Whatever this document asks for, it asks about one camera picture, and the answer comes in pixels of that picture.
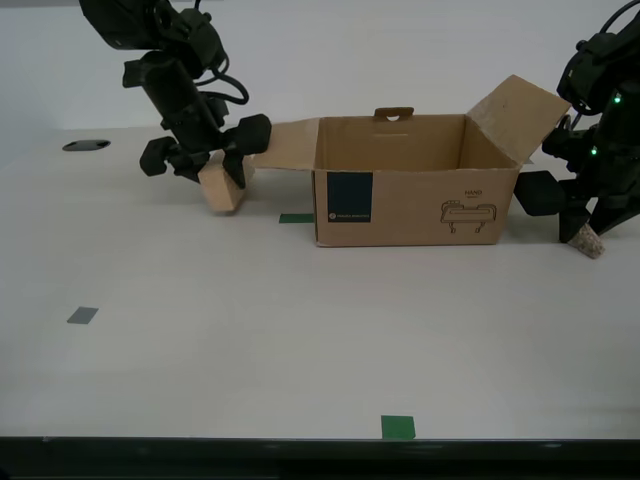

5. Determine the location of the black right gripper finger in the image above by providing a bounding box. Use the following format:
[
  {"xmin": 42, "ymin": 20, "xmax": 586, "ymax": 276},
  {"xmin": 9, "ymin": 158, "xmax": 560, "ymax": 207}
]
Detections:
[
  {"xmin": 593, "ymin": 197, "xmax": 640, "ymax": 236},
  {"xmin": 514, "ymin": 170, "xmax": 592, "ymax": 245}
]

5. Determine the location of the green tape square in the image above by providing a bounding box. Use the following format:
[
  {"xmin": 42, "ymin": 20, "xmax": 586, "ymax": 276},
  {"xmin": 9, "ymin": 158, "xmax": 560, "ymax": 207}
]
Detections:
[{"xmin": 380, "ymin": 414, "xmax": 416, "ymax": 442}]

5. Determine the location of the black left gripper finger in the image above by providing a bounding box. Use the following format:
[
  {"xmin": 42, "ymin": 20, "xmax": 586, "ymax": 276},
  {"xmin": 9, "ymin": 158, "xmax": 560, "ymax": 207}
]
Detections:
[
  {"xmin": 139, "ymin": 136, "xmax": 202, "ymax": 186},
  {"xmin": 219, "ymin": 113, "xmax": 274, "ymax": 190}
]

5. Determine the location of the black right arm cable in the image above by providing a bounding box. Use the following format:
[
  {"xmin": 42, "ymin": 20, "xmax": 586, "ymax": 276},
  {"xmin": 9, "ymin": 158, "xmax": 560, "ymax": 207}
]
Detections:
[{"xmin": 597, "ymin": 0, "xmax": 640, "ymax": 37}]

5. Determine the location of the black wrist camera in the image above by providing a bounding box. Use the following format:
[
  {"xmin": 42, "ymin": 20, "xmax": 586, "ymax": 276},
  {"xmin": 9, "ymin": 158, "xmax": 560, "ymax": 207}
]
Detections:
[
  {"xmin": 556, "ymin": 32, "xmax": 617, "ymax": 112},
  {"xmin": 169, "ymin": 6, "xmax": 227, "ymax": 72}
]

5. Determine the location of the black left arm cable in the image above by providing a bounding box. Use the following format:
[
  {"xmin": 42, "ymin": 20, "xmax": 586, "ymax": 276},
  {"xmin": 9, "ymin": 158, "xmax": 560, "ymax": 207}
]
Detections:
[{"xmin": 197, "ymin": 52, "xmax": 250, "ymax": 107}]

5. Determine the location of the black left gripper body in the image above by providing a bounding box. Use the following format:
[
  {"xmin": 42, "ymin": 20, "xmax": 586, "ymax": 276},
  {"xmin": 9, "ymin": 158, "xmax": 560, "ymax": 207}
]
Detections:
[{"xmin": 123, "ymin": 49, "xmax": 237, "ymax": 170}]

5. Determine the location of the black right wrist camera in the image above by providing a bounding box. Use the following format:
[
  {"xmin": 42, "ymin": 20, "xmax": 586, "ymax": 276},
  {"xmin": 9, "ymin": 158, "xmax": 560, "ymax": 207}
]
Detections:
[{"xmin": 556, "ymin": 32, "xmax": 617, "ymax": 112}]

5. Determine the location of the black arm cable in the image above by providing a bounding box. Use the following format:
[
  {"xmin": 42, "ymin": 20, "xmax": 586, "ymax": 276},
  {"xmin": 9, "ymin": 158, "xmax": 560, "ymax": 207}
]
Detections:
[
  {"xmin": 597, "ymin": 0, "xmax": 640, "ymax": 37},
  {"xmin": 197, "ymin": 52, "xmax": 250, "ymax": 107}
]

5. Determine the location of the light wooden block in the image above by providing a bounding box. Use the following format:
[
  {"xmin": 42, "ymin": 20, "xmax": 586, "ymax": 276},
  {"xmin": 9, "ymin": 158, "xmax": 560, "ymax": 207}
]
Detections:
[{"xmin": 197, "ymin": 151, "xmax": 257, "ymax": 218}]

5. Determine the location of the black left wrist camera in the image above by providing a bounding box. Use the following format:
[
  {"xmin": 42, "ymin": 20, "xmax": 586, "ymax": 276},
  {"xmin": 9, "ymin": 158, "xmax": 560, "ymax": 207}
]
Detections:
[{"xmin": 169, "ymin": 6, "xmax": 227, "ymax": 72}]

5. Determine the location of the brown cardboard box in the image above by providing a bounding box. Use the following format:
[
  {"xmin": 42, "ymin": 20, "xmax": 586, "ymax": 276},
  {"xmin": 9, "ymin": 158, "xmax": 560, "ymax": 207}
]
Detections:
[{"xmin": 253, "ymin": 74, "xmax": 572, "ymax": 249}]

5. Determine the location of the black table grommet hole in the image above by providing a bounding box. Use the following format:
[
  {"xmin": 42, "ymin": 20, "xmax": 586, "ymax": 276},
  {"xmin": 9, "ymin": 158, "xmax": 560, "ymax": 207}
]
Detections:
[{"xmin": 61, "ymin": 139, "xmax": 112, "ymax": 154}]

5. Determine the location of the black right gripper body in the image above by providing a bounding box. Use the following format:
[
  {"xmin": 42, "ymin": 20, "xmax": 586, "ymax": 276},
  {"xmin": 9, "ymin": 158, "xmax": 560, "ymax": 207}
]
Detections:
[{"xmin": 541, "ymin": 115, "xmax": 640, "ymax": 202}]

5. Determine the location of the speckled beige rock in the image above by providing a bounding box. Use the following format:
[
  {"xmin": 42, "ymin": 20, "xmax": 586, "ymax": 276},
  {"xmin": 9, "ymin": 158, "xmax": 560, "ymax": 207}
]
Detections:
[{"xmin": 569, "ymin": 223, "xmax": 606, "ymax": 262}]

